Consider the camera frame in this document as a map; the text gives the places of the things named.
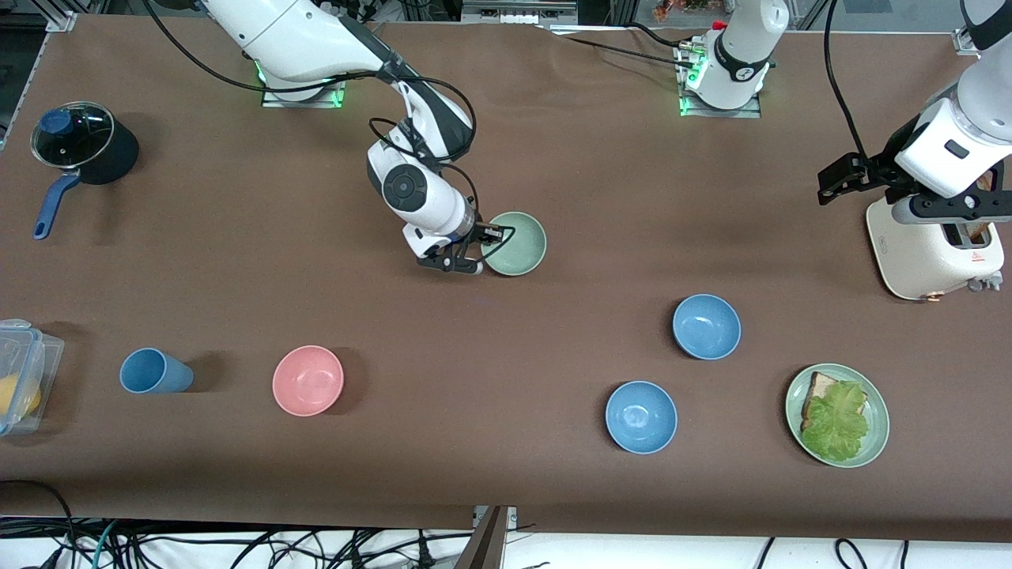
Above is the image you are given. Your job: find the pale green bowl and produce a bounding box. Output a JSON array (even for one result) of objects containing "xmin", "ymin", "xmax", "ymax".
[{"xmin": 481, "ymin": 212, "xmax": 548, "ymax": 277}]

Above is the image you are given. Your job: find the blue bowl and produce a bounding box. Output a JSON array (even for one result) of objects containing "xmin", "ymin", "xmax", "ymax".
[
  {"xmin": 605, "ymin": 381, "xmax": 678, "ymax": 455},
  {"xmin": 672, "ymin": 294, "xmax": 742, "ymax": 361}
]

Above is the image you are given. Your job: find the pink bowl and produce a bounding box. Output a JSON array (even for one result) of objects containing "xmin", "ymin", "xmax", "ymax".
[{"xmin": 272, "ymin": 345, "xmax": 346, "ymax": 417}]

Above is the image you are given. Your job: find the brown toasted bread slice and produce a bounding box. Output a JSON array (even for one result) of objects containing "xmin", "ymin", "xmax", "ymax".
[{"xmin": 969, "ymin": 168, "xmax": 997, "ymax": 240}]

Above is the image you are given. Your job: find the cream white toaster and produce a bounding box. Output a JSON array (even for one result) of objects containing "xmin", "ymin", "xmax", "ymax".
[{"xmin": 866, "ymin": 170, "xmax": 1006, "ymax": 302}]

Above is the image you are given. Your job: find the white bread slice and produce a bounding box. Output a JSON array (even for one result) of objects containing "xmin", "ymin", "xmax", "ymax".
[{"xmin": 801, "ymin": 372, "xmax": 869, "ymax": 431}]

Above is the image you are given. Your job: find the grey metal box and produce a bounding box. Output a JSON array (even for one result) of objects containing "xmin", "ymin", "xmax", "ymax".
[{"xmin": 461, "ymin": 0, "xmax": 580, "ymax": 26}]

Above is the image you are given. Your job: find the pale green plate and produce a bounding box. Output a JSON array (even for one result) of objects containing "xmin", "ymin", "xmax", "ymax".
[{"xmin": 785, "ymin": 364, "xmax": 891, "ymax": 469}]

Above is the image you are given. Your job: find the bread with lettuce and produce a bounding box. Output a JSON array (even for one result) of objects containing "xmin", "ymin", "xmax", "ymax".
[{"xmin": 800, "ymin": 381, "xmax": 870, "ymax": 462}]

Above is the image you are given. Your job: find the blue cup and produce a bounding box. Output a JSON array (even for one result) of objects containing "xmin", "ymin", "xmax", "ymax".
[{"xmin": 119, "ymin": 348, "xmax": 194, "ymax": 394}]

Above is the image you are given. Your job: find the glass lid blue knob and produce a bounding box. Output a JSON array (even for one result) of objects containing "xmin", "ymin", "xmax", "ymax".
[{"xmin": 30, "ymin": 101, "xmax": 116, "ymax": 168}]

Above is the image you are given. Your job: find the clear plastic container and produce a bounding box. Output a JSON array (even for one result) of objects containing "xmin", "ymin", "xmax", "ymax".
[{"xmin": 0, "ymin": 318, "xmax": 66, "ymax": 437}]

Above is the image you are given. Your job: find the yellow fruit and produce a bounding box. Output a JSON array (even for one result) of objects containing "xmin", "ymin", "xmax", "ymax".
[{"xmin": 0, "ymin": 375, "xmax": 42, "ymax": 420}]

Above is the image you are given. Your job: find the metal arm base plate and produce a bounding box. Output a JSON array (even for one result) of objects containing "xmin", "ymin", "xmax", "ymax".
[
  {"xmin": 262, "ymin": 79, "xmax": 346, "ymax": 109},
  {"xmin": 678, "ymin": 47, "xmax": 763, "ymax": 119}
]

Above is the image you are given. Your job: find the dark angled post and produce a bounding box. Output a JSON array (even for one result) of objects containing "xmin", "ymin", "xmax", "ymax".
[{"xmin": 455, "ymin": 506, "xmax": 511, "ymax": 569}]

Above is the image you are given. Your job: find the dark saucepan blue handle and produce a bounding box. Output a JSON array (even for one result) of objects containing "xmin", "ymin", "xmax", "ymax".
[{"xmin": 33, "ymin": 107, "xmax": 141, "ymax": 240}]

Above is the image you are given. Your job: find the aluminium frame profile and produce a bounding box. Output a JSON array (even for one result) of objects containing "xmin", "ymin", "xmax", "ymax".
[{"xmin": 43, "ymin": 0, "xmax": 80, "ymax": 32}]

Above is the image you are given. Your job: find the teal cable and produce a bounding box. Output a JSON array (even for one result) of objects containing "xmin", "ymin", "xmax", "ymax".
[{"xmin": 93, "ymin": 519, "xmax": 121, "ymax": 569}]

